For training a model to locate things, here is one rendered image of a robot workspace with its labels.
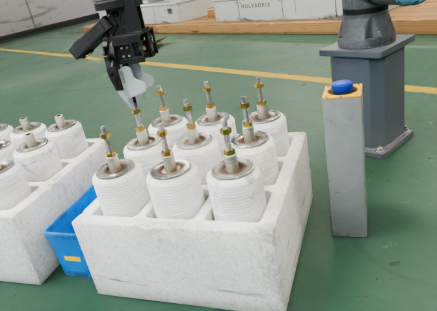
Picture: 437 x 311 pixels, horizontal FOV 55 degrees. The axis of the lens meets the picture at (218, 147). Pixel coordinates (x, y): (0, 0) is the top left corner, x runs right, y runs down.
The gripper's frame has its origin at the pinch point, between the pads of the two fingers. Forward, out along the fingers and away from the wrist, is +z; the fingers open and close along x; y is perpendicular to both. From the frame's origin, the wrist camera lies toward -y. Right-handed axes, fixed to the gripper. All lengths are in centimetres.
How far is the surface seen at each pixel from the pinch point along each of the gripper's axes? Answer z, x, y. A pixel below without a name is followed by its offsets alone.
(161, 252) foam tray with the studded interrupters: 21.9, -20.4, 9.2
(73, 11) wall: 15, 567, -366
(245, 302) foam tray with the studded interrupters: 31.8, -21.6, 23.3
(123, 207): 15.2, -16.1, 1.5
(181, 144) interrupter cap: 9.0, -2.5, 10.0
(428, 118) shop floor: 35, 62, 68
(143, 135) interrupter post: 7.2, -0.9, 1.3
